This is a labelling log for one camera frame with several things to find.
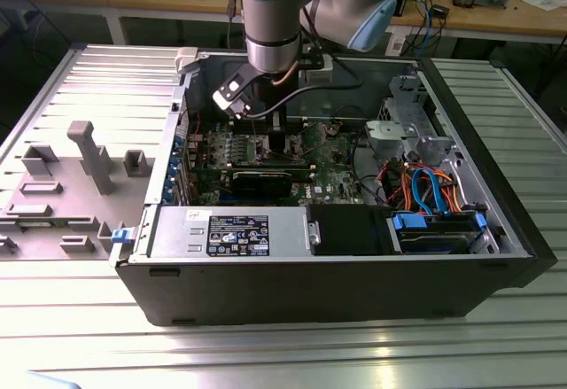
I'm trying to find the RAM slot white clips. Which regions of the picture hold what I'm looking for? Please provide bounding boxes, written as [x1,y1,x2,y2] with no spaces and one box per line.
[228,164,314,170]
[252,113,309,121]
[229,123,309,131]

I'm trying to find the RAM slot black clips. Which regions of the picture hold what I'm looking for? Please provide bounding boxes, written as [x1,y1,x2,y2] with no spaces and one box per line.
[229,128,309,136]
[228,160,314,167]
[229,118,309,126]

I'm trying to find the CPU socket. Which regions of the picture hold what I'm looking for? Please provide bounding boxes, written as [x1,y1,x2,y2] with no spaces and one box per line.
[250,134,306,163]

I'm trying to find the black graphics card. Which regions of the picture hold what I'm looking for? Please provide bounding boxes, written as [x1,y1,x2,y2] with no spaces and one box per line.
[230,168,294,200]

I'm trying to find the green motherboard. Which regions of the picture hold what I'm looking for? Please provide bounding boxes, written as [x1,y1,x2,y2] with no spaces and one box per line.
[183,113,371,207]

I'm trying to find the metal drive cage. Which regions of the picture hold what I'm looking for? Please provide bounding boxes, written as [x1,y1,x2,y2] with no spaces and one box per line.
[376,73,460,167]

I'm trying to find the silver power supply unit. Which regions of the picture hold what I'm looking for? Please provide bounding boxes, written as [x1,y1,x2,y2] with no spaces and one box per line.
[150,206,311,260]

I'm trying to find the black open PC case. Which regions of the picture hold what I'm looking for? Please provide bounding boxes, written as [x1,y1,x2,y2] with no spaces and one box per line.
[108,45,558,328]

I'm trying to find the hard disk in blue carrier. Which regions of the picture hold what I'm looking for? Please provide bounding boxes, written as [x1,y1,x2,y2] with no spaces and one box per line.
[389,211,488,255]

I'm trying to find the grey parts rack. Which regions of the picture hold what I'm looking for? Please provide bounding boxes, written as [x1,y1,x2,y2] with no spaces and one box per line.
[0,120,157,262]

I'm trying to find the white paper sheets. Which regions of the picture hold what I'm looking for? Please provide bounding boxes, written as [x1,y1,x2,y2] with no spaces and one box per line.
[516,0,567,12]

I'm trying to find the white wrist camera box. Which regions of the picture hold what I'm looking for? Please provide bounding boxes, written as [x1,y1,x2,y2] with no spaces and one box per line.
[212,72,254,120]

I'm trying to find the black camera cable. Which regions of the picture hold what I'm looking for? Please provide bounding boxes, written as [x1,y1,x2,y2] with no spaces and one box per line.
[245,50,365,119]

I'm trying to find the grey camera black bracket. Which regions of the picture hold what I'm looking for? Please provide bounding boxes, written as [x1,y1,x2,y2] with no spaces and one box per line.
[299,54,334,84]

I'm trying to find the black hanging cable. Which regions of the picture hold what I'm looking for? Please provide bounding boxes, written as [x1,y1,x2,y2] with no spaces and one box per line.
[226,0,238,49]

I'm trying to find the black looped cable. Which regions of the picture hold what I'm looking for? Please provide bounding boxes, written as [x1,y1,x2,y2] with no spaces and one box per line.
[349,129,386,206]

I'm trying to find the silver metal bracket plate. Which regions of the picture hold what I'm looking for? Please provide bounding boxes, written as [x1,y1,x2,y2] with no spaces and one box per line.
[365,118,420,156]

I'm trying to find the blue wire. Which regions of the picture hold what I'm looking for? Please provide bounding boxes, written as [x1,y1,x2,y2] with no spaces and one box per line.
[410,167,449,218]

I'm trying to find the blue bench cable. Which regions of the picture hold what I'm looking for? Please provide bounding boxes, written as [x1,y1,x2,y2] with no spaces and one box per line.
[416,0,438,51]

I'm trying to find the orange wire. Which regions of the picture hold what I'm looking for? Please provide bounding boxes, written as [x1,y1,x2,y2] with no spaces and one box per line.
[398,165,466,214]

